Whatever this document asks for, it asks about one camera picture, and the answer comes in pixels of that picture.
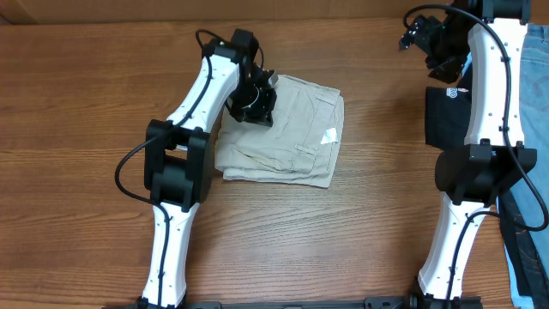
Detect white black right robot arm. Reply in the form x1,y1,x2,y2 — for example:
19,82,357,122
399,0,541,308

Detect beige khaki shorts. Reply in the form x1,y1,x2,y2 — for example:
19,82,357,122
214,75,344,188

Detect brown cardboard backboard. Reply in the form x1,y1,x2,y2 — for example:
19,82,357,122
1,0,430,24

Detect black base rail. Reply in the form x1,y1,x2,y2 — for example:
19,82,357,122
102,296,483,309

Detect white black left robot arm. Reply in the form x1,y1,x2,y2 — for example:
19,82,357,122
136,29,276,308

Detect black printed t-shirt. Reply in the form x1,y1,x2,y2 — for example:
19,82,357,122
424,64,541,301

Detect blue denim jeans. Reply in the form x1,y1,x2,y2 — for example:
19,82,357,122
498,23,548,309

